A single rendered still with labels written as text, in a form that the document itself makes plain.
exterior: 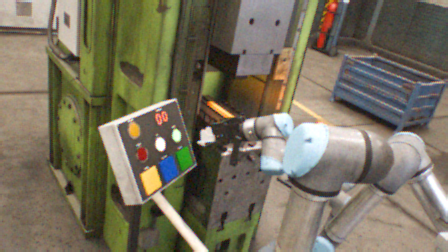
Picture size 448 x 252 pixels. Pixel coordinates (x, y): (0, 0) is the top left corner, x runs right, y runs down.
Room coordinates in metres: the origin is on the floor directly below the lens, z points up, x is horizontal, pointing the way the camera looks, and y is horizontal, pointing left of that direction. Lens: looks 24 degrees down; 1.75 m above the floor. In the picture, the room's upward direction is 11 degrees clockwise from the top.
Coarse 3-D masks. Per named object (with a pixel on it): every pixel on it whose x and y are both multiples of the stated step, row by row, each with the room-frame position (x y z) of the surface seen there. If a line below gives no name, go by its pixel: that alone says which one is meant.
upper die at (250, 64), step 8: (216, 48) 1.70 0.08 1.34; (208, 56) 1.74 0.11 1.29; (216, 56) 1.70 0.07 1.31; (224, 56) 1.65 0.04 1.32; (232, 56) 1.61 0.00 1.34; (240, 56) 1.58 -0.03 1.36; (248, 56) 1.61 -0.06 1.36; (256, 56) 1.64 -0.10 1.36; (264, 56) 1.67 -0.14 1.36; (272, 56) 1.70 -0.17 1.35; (224, 64) 1.64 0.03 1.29; (232, 64) 1.60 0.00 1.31; (240, 64) 1.58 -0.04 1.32; (248, 64) 1.61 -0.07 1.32; (256, 64) 1.64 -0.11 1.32; (264, 64) 1.68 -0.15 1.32; (232, 72) 1.60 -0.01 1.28; (240, 72) 1.59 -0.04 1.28; (248, 72) 1.62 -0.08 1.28; (256, 72) 1.65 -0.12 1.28; (264, 72) 1.68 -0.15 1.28
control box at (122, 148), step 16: (144, 112) 1.18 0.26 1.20; (160, 112) 1.25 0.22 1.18; (176, 112) 1.33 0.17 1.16; (112, 128) 1.05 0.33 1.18; (128, 128) 1.09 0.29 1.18; (144, 128) 1.15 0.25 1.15; (160, 128) 1.22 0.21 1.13; (176, 128) 1.29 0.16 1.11; (112, 144) 1.05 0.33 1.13; (128, 144) 1.06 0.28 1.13; (144, 144) 1.12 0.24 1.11; (176, 144) 1.25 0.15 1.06; (112, 160) 1.05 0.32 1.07; (128, 160) 1.03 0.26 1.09; (144, 160) 1.08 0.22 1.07; (160, 160) 1.15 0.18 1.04; (176, 160) 1.21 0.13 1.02; (192, 160) 1.29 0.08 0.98; (128, 176) 1.02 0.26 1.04; (160, 176) 1.11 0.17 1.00; (176, 176) 1.18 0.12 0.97; (128, 192) 1.02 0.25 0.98; (144, 192) 1.02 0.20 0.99
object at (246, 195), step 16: (192, 144) 1.71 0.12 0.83; (256, 144) 1.68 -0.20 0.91; (208, 160) 1.59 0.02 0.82; (224, 160) 1.52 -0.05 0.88; (256, 160) 1.66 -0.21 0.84; (192, 176) 1.71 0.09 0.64; (208, 176) 1.61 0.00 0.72; (224, 176) 1.53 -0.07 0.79; (240, 176) 1.60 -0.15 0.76; (256, 176) 1.68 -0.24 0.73; (192, 192) 1.69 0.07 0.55; (208, 192) 1.59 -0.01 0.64; (224, 192) 1.55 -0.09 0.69; (240, 192) 1.62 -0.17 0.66; (256, 192) 1.70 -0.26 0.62; (192, 208) 1.62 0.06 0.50; (208, 208) 1.52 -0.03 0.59; (224, 208) 1.56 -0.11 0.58; (240, 208) 1.64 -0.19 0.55; (256, 208) 1.72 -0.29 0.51; (208, 224) 1.51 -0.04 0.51
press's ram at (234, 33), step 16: (224, 0) 1.62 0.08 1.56; (240, 0) 1.55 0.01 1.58; (256, 0) 1.59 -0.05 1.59; (272, 0) 1.65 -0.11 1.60; (288, 0) 1.71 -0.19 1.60; (224, 16) 1.61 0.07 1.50; (240, 16) 1.55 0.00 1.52; (256, 16) 1.60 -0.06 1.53; (272, 16) 1.66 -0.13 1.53; (288, 16) 1.73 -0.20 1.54; (224, 32) 1.60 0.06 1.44; (240, 32) 1.56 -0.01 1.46; (256, 32) 1.62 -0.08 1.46; (272, 32) 1.68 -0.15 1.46; (224, 48) 1.58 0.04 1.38; (240, 48) 1.57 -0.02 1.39; (256, 48) 1.63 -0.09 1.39; (272, 48) 1.69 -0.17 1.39
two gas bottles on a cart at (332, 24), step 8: (336, 0) 9.00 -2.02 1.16; (344, 0) 8.70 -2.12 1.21; (328, 8) 8.96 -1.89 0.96; (336, 8) 8.89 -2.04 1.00; (344, 8) 8.69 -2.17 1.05; (328, 16) 8.91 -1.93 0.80; (336, 16) 8.73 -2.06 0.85; (344, 16) 8.71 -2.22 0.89; (328, 24) 8.88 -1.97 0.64; (336, 24) 8.70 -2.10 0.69; (328, 32) 8.84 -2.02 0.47; (336, 32) 8.67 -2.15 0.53; (312, 40) 9.06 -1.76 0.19; (320, 40) 8.92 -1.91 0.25; (328, 40) 8.76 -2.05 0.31; (336, 40) 8.72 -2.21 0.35; (320, 48) 8.89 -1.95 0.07; (328, 48) 8.71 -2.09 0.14; (336, 48) 8.64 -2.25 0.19
